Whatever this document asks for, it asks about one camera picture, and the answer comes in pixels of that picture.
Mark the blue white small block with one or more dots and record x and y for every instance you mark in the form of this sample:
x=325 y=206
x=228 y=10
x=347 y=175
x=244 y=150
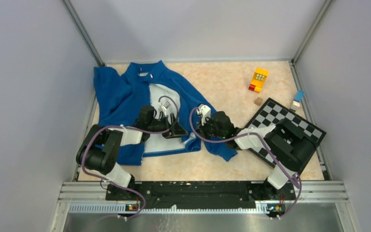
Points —
x=296 y=103

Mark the aluminium frame rail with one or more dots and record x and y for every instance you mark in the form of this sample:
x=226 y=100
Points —
x=89 y=197

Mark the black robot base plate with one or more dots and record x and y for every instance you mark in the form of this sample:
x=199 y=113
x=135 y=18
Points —
x=201 y=194

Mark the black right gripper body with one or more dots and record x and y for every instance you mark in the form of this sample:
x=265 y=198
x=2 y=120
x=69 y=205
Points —
x=208 y=129

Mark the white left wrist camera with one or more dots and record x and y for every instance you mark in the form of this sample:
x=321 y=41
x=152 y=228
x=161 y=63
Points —
x=165 y=108

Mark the blue zip jacket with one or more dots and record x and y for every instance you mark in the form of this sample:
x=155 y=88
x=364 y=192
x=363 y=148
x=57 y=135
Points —
x=121 y=97

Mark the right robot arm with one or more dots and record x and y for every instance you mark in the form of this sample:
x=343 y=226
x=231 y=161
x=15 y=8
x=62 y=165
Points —
x=250 y=138

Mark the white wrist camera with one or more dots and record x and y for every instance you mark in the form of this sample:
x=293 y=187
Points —
x=203 y=111
x=165 y=108

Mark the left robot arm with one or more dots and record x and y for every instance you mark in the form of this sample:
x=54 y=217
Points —
x=99 y=151

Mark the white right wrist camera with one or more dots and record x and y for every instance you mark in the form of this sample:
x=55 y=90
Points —
x=203 y=111

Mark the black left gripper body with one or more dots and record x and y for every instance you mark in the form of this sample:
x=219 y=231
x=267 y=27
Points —
x=160 y=125

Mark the small brown wooden cube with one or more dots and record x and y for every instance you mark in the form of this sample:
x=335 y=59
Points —
x=258 y=101

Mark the black white checkerboard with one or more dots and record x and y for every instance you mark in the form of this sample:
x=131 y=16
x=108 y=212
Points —
x=300 y=125

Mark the yellow red toy block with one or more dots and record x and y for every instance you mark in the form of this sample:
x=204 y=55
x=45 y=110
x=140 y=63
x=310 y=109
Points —
x=258 y=80

